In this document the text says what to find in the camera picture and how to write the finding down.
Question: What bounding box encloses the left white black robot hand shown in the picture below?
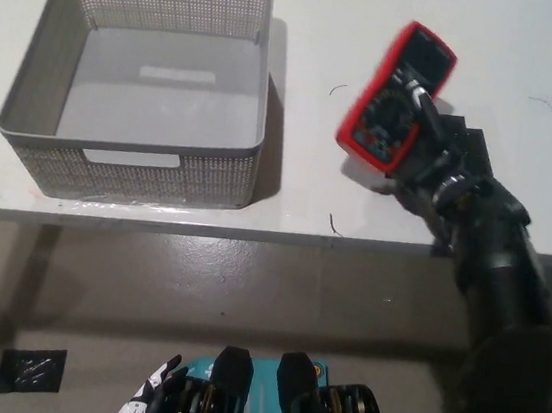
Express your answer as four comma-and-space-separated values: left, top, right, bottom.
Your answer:
111, 345, 191, 413

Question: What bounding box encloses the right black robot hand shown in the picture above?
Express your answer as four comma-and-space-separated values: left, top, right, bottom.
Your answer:
379, 76, 507, 230

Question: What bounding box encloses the red digital multimeter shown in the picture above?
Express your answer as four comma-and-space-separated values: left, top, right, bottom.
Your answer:
330, 12, 463, 181

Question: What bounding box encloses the black floor foot plate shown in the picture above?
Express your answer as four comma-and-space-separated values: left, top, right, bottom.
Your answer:
0, 341, 70, 402

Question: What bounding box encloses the black teal robot torso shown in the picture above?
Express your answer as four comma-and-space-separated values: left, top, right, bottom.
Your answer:
169, 337, 405, 413

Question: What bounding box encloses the grey perforated plastic basket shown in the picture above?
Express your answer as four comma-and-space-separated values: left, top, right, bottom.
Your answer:
0, 0, 284, 223

